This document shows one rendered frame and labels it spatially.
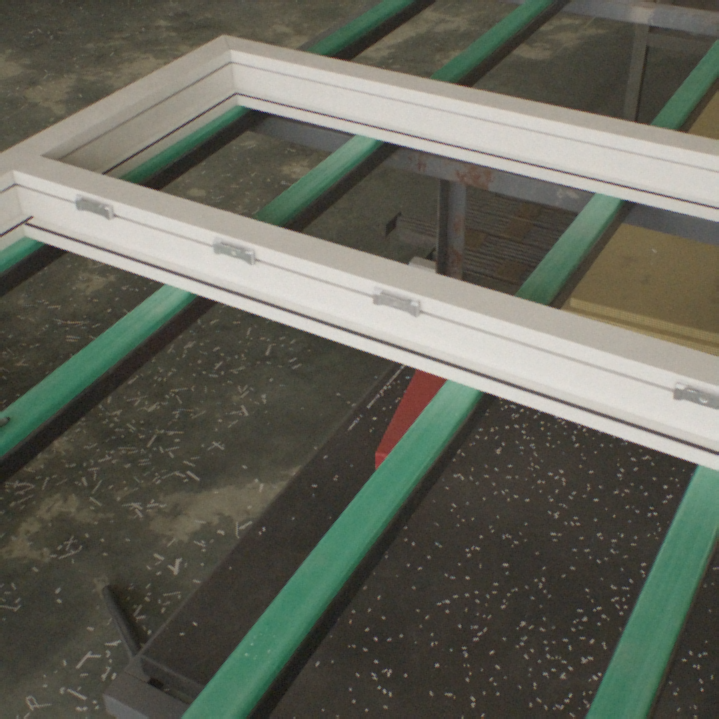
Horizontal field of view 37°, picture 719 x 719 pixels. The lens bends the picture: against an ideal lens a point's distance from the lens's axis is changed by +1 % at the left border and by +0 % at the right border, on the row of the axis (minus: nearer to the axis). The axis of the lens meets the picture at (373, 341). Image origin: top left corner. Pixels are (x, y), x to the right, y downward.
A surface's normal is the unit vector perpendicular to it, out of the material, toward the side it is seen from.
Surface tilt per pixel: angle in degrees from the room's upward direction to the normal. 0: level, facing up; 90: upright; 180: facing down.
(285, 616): 0
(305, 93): 90
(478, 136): 90
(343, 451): 0
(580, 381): 90
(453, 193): 90
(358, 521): 0
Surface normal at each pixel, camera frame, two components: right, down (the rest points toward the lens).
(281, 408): 0.00, -0.81
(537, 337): -0.50, 0.52
